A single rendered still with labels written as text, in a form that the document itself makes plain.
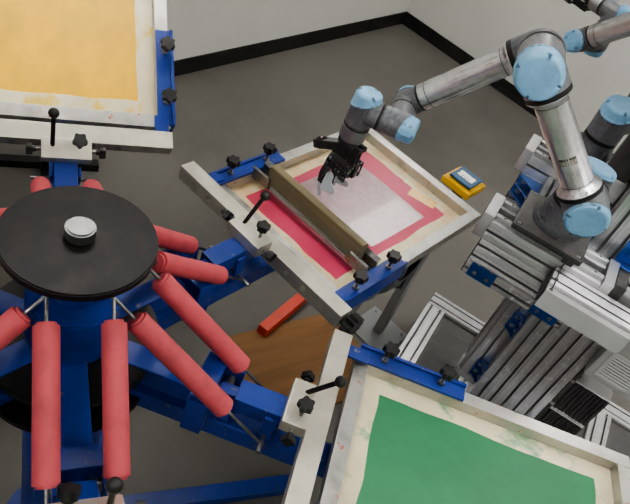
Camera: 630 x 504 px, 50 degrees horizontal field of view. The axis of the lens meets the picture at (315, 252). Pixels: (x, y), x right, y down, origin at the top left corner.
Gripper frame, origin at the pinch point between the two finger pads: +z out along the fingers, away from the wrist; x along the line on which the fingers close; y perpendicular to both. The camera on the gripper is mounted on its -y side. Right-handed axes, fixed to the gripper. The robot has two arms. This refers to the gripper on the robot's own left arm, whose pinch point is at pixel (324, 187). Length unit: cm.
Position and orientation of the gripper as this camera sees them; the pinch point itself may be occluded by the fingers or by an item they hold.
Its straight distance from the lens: 205.6
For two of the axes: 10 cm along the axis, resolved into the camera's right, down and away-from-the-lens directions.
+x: 6.6, -3.5, 6.6
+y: 6.9, 6.4, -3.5
